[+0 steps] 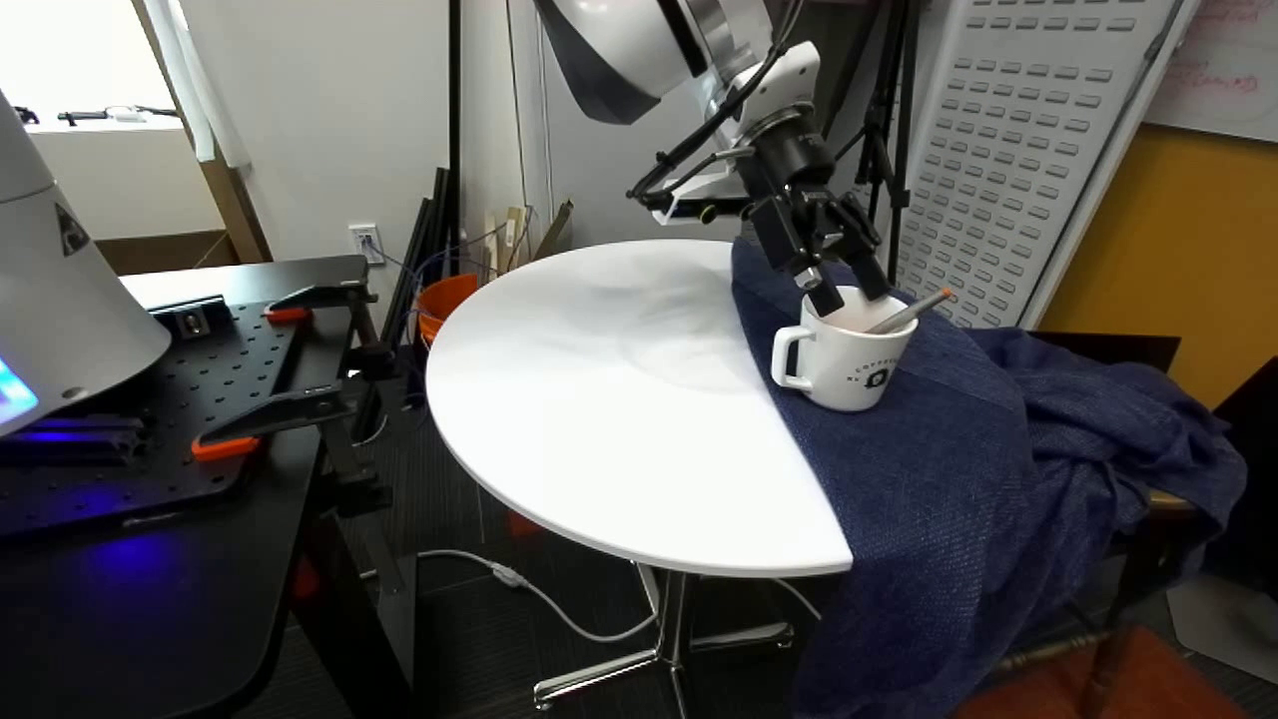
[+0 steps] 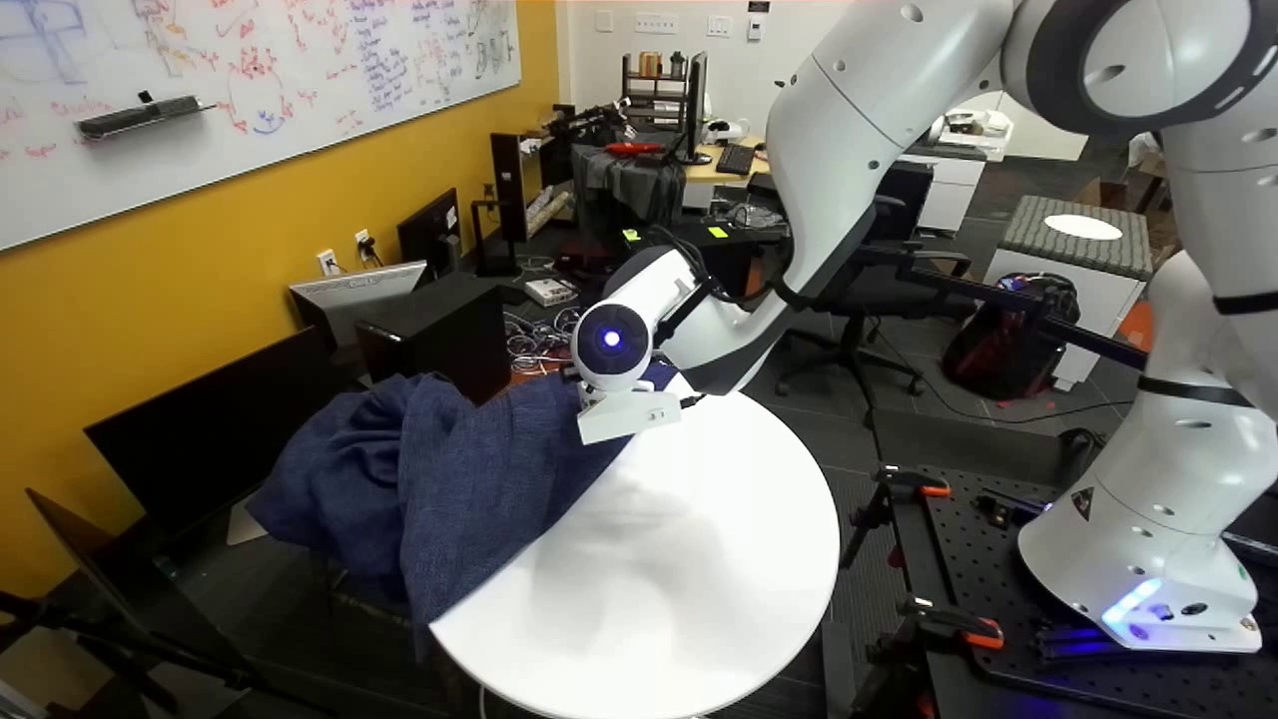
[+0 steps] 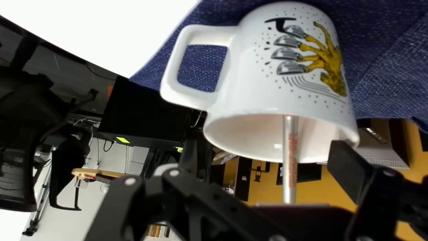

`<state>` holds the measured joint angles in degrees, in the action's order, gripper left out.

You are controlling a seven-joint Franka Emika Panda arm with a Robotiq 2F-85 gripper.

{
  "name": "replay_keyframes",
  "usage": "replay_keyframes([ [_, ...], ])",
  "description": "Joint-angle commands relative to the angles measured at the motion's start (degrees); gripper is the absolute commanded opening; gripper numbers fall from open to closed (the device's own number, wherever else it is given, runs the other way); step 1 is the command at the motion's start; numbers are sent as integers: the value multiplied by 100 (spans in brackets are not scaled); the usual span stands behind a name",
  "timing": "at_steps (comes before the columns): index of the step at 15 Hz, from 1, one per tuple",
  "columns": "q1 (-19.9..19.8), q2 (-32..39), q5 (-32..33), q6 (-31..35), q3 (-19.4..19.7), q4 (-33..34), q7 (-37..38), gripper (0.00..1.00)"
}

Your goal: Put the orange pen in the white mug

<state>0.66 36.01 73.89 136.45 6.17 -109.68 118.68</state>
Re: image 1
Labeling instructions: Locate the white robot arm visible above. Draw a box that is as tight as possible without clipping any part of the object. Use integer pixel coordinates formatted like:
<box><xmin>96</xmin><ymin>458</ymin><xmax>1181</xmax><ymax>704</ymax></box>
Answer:
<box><xmin>0</xmin><ymin>0</ymin><xmax>890</xmax><ymax>437</ymax></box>

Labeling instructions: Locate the black orange-tipped clamp front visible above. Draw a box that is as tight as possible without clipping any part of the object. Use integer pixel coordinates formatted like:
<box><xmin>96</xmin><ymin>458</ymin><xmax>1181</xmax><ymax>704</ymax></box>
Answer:
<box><xmin>187</xmin><ymin>383</ymin><xmax>356</xmax><ymax>463</ymax></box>

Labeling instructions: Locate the black orange-tipped clamp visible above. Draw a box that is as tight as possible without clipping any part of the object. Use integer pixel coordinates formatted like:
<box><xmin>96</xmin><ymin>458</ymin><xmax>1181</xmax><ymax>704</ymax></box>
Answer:
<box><xmin>187</xmin><ymin>383</ymin><xmax>356</xmax><ymax>463</ymax></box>
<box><xmin>262</xmin><ymin>285</ymin><xmax>367</xmax><ymax>329</ymax></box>

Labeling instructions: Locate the dark blue cloth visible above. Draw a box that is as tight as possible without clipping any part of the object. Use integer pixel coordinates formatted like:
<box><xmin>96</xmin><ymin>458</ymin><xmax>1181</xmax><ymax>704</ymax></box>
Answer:
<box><xmin>725</xmin><ymin>234</ymin><xmax>1252</xmax><ymax>719</ymax></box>

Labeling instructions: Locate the round white table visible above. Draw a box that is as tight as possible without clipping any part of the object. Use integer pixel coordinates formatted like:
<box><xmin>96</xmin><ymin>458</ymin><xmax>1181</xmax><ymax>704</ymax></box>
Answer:
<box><xmin>422</xmin><ymin>238</ymin><xmax>849</xmax><ymax>707</ymax></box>

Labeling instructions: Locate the black tripod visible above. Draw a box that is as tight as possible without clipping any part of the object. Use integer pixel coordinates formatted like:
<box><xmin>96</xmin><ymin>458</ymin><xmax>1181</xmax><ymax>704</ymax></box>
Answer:
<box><xmin>837</xmin><ymin>0</ymin><xmax>924</xmax><ymax>274</ymax></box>

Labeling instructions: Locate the orange pen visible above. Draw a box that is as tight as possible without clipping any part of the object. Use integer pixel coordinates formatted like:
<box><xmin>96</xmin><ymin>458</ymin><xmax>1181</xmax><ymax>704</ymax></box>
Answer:
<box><xmin>865</xmin><ymin>286</ymin><xmax>958</xmax><ymax>331</ymax></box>

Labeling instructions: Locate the white power cable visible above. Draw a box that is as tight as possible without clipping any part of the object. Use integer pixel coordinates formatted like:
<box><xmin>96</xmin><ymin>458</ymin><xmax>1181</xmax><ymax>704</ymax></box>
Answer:
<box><xmin>412</xmin><ymin>542</ymin><xmax>667</xmax><ymax>652</ymax></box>

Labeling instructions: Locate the white perforated panel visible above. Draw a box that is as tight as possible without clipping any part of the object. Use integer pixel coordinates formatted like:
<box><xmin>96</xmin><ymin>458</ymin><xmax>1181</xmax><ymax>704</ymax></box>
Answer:
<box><xmin>900</xmin><ymin>0</ymin><xmax>1199</xmax><ymax>329</ymax></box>

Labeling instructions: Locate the black orange-tipped clamp rear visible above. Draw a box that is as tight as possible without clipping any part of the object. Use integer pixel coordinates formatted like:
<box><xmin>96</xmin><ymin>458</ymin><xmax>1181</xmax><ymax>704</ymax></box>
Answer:
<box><xmin>262</xmin><ymin>285</ymin><xmax>367</xmax><ymax>329</ymax></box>

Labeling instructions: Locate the black cart table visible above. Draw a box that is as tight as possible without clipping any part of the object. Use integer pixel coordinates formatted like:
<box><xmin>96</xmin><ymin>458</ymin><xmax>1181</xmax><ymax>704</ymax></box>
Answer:
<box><xmin>0</xmin><ymin>255</ymin><xmax>412</xmax><ymax>719</ymax></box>

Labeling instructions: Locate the white mug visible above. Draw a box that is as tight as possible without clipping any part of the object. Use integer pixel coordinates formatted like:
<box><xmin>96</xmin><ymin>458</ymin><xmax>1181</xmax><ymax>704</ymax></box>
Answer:
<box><xmin>765</xmin><ymin>285</ymin><xmax>914</xmax><ymax>413</ymax></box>

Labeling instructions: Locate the black perforated mounting board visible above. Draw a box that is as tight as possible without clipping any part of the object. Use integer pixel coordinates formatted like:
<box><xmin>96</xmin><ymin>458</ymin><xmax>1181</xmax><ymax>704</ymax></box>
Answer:
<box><xmin>0</xmin><ymin>303</ymin><xmax>350</xmax><ymax>546</ymax></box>

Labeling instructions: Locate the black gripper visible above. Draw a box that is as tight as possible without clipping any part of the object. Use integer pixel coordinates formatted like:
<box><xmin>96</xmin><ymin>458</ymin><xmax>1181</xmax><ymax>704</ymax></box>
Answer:
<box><xmin>740</xmin><ymin>120</ymin><xmax>890</xmax><ymax>315</ymax></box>

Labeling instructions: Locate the orange bucket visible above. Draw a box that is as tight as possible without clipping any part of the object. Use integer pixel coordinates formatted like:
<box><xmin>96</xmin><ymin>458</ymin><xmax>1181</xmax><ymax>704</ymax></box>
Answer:
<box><xmin>414</xmin><ymin>273</ymin><xmax>482</xmax><ymax>345</ymax></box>

